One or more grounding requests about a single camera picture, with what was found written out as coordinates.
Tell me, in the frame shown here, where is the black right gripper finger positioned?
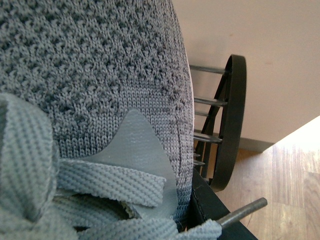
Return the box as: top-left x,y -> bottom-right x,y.
186,168 -> 256,240

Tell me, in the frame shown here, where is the black metal shoe rack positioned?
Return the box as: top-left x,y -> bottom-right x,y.
190,54 -> 247,192

